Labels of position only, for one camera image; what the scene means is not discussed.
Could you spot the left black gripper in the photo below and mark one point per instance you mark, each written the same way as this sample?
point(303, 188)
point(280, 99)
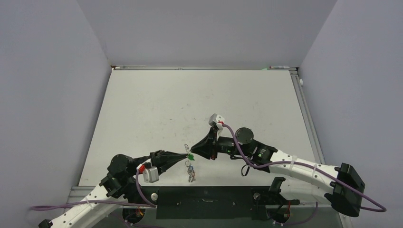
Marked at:
point(158, 158)

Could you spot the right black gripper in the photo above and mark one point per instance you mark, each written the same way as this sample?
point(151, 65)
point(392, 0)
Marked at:
point(208, 147)

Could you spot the key with green tag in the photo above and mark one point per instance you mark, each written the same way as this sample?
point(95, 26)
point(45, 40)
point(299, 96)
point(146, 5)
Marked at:
point(190, 157)

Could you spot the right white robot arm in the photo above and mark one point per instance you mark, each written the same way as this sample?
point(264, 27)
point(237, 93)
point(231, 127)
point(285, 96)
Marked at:
point(339, 186)

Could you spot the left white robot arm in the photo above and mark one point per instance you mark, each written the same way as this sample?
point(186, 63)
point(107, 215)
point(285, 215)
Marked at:
point(120, 187)

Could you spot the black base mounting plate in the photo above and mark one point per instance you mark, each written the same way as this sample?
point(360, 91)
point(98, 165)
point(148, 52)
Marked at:
point(217, 202)

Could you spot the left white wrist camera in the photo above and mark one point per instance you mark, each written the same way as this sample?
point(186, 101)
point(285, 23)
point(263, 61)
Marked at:
point(151, 175)

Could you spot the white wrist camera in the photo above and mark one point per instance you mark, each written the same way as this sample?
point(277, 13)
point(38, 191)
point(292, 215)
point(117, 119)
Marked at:
point(151, 175)
point(216, 121)

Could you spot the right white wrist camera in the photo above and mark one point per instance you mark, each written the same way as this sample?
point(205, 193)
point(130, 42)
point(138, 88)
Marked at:
point(216, 121)

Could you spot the aluminium frame rail right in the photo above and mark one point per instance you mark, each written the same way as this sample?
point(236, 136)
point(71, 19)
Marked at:
point(312, 134)

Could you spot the aluminium frame rail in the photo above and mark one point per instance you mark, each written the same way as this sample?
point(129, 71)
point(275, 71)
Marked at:
point(203, 68)
point(312, 134)

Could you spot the aluminium frame rail back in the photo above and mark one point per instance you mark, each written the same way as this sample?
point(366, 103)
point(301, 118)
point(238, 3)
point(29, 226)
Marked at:
point(203, 68)

